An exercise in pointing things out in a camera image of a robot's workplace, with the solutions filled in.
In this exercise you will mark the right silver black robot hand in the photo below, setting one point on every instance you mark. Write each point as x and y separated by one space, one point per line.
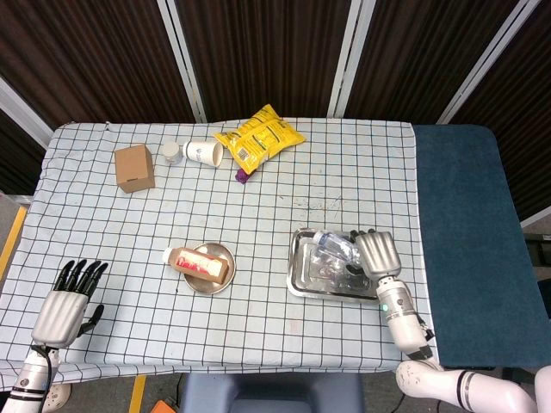
379 254

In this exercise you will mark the yellow snack bag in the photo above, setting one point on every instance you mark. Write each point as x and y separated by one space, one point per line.
258 137

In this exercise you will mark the white black checkered tablecloth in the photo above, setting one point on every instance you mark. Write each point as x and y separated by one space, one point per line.
258 335

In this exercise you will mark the rectangular steel tray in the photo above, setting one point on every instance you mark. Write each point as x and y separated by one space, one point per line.
310 284

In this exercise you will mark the orange floor object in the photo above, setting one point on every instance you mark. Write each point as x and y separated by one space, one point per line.
163 407

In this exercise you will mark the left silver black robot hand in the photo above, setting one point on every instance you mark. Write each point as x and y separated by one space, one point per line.
58 316

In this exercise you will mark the brown cardboard box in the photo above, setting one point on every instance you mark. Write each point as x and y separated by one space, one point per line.
133 170

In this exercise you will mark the clear plastic water bottle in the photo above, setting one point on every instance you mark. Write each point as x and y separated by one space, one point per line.
336 246

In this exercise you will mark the round steel plate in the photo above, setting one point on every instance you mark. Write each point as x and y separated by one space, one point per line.
206 288

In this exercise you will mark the brown drink bottle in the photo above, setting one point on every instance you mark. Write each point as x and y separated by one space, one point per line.
198 263

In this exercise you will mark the white paper cup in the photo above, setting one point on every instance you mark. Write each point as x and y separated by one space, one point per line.
200 152

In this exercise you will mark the purple plastic block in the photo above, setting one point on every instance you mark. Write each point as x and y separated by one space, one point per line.
242 176

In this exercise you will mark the small white lid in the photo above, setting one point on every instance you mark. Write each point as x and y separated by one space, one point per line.
171 153

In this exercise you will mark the white clog shoe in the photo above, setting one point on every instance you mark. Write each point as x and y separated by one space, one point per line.
58 396

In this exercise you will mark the brown folding partition screen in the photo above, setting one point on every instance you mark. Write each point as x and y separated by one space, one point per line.
267 51

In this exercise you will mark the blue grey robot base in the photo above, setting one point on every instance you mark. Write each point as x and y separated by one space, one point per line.
271 393

